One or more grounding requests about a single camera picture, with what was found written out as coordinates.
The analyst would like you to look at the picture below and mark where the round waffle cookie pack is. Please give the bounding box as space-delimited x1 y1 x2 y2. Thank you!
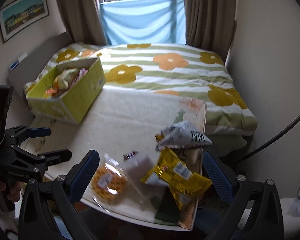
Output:
90 153 129 204

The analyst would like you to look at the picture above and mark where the orange snack bag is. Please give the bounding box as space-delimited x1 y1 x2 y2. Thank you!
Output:
43 88 62 99

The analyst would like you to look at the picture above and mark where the potato chips bag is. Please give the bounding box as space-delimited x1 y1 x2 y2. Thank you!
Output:
57 68 79 90

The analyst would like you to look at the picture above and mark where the yellow snack bag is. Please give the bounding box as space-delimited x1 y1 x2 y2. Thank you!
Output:
141 148 212 210

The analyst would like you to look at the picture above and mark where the pink snack bag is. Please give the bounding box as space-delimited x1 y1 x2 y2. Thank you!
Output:
75 68 88 82

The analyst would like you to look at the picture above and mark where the dark green snack pack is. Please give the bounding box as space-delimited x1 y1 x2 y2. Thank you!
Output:
154 187 180 225

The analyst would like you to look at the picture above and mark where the white green chips bag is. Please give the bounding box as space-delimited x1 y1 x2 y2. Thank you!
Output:
155 120 212 151

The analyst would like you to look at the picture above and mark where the small blue candy bar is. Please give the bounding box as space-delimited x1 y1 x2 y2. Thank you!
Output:
123 151 138 161

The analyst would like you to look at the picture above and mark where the person's left hand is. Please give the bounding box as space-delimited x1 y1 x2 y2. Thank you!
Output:
0 181 21 203

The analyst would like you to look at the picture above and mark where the yellow-green cardboard box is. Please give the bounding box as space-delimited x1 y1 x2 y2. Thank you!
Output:
26 57 106 124

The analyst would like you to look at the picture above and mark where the grey headboard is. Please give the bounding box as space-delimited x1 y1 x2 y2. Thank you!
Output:
7 32 72 99

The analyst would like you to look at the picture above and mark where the clear grey snack pack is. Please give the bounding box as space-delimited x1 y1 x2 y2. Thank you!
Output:
120 152 167 204

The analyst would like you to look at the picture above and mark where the cream floral mattress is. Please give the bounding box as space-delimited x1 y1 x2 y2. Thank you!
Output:
21 88 208 231

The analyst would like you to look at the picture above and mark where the white lint roller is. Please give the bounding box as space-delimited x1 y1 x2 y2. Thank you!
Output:
9 53 27 72

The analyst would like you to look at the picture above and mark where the framed landscape picture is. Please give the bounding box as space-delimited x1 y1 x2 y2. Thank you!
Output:
0 0 50 43

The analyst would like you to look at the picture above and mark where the left brown curtain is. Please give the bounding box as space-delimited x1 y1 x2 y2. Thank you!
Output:
56 0 107 45

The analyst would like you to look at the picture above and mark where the brown curtain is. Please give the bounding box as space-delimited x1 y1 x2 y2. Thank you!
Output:
56 0 107 45
184 0 236 61

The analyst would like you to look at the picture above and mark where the floral striped quilt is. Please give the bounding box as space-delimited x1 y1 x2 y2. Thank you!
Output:
23 43 258 136

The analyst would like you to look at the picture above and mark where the light blue hanging cloth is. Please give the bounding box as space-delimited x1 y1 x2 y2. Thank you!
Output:
100 0 186 46

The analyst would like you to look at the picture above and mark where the right brown curtain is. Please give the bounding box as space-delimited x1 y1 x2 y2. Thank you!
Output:
184 0 236 61

